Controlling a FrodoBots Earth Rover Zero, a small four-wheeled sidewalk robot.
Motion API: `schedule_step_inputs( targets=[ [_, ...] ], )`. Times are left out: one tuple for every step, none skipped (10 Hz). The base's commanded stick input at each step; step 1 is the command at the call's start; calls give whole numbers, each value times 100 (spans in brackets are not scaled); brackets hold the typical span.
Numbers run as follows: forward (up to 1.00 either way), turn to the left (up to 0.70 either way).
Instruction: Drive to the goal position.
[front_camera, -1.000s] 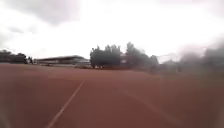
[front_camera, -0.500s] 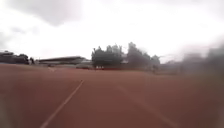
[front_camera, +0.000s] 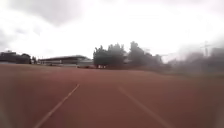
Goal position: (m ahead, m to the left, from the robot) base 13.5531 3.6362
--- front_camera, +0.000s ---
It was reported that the group of dark trees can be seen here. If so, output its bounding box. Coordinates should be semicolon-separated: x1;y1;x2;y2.
92;40;164;70

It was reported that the low grandstand building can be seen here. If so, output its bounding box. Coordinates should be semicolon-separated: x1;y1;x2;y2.
37;54;94;67

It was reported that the pole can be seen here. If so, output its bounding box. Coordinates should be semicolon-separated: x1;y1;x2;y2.
201;40;212;58

